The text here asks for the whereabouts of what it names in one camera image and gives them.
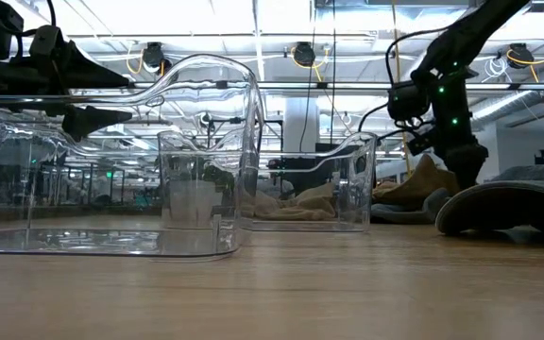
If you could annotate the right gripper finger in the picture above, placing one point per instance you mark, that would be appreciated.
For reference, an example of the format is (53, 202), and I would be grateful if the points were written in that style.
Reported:
(465, 165)

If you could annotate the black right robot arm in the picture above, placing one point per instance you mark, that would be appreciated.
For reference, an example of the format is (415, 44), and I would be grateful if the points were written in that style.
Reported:
(470, 33)

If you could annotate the white building column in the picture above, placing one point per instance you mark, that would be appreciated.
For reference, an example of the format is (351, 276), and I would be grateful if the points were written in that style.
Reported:
(300, 123)

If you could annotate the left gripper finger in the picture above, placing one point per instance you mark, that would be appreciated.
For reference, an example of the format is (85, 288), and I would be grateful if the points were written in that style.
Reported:
(90, 75)
(90, 122)

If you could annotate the small green potted plant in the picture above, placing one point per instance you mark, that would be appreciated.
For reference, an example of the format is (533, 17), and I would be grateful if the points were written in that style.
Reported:
(217, 179)

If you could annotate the tan baseball cap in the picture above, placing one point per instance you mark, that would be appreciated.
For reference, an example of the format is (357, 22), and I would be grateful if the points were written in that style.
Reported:
(317, 200)
(423, 184)
(265, 208)

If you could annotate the clear plastic bin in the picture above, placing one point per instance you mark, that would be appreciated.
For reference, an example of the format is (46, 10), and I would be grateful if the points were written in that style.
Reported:
(111, 241)
(362, 189)

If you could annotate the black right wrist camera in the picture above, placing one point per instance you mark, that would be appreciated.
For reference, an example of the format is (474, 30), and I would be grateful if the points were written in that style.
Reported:
(421, 141)

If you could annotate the grey baseball cap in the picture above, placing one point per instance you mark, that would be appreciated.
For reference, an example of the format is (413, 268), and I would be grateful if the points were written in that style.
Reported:
(508, 208)
(404, 215)

